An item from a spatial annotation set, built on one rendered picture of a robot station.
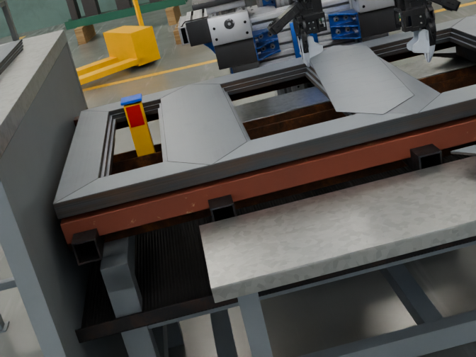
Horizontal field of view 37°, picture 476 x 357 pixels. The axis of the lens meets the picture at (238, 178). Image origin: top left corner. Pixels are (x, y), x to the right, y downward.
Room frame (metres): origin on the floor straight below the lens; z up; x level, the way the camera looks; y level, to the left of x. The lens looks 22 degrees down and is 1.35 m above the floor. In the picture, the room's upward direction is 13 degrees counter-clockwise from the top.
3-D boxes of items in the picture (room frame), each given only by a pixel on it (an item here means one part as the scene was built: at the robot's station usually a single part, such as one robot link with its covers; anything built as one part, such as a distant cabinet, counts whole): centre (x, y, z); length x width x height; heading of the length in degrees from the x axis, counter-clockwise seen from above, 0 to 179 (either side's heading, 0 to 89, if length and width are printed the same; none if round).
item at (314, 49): (1.99, -0.29, 0.89); 0.06 x 0.03 x 0.09; 93
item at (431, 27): (1.75, -0.56, 0.94); 0.05 x 0.02 x 0.09; 3
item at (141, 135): (1.95, 0.24, 0.78); 0.05 x 0.05 x 0.19; 3
